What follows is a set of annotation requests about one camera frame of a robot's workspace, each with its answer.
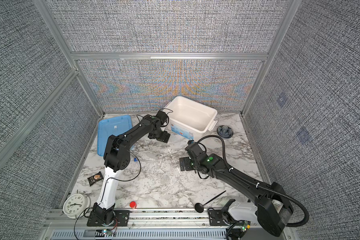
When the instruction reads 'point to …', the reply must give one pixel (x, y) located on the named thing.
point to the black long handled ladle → (199, 207)
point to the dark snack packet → (94, 178)
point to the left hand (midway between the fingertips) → (162, 139)
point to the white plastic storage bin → (190, 119)
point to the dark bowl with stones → (224, 131)
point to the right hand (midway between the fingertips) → (187, 161)
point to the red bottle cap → (133, 204)
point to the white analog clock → (75, 205)
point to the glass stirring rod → (174, 161)
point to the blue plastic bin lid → (116, 126)
